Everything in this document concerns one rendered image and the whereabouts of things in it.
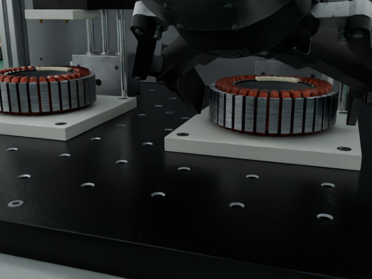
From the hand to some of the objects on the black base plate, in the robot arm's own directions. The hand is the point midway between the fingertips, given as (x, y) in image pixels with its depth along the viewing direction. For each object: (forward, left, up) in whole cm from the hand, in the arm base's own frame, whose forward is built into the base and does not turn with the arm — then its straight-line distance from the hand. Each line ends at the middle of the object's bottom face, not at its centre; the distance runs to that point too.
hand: (270, 99), depth 40 cm
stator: (-2, +24, -4) cm, 24 cm away
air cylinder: (+12, +26, -4) cm, 29 cm away
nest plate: (-2, +24, -5) cm, 24 cm away
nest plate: (+1, 0, -3) cm, 4 cm away
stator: (+1, 0, -2) cm, 2 cm away
